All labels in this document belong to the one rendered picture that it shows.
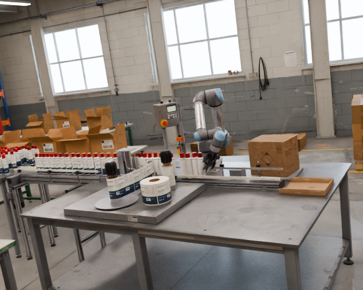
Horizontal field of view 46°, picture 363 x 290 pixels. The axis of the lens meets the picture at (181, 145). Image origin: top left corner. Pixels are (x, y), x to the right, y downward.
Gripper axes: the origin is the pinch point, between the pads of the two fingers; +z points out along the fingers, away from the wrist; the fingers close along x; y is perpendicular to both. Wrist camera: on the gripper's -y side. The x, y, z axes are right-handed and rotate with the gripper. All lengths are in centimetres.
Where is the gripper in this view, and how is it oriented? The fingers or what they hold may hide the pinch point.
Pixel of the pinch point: (206, 171)
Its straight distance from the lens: 332.7
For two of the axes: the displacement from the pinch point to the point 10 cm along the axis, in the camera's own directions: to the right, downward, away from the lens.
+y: -5.0, 2.4, -8.3
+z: -3.1, 8.5, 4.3
